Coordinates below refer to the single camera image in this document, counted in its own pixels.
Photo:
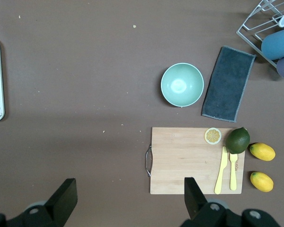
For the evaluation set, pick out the yellow lemon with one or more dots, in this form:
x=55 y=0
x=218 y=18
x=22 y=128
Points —
x=262 y=151
x=262 y=181

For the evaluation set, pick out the blue cup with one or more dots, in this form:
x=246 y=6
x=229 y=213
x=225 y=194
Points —
x=278 y=45

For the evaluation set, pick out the yellow plastic knife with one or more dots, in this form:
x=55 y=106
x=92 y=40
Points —
x=221 y=170

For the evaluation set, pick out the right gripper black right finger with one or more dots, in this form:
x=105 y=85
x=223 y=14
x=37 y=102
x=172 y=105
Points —
x=194 y=201

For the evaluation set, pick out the lemon slice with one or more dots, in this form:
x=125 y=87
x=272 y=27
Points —
x=213 y=136

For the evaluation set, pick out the light green bowl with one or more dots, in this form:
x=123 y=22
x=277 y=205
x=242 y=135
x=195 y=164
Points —
x=182 y=84

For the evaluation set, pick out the yellow plastic fork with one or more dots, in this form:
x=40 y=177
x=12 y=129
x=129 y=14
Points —
x=233 y=175

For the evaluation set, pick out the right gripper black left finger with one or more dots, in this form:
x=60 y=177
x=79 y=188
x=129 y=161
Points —
x=64 y=201

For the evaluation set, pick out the dark grey cloth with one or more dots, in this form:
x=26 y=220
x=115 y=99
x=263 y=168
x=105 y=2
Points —
x=228 y=85

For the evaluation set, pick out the dark green avocado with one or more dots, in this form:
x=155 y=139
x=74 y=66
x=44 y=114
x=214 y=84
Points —
x=237 y=140

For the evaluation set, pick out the wooden cutting board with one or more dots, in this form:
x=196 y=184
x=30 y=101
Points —
x=180 y=160

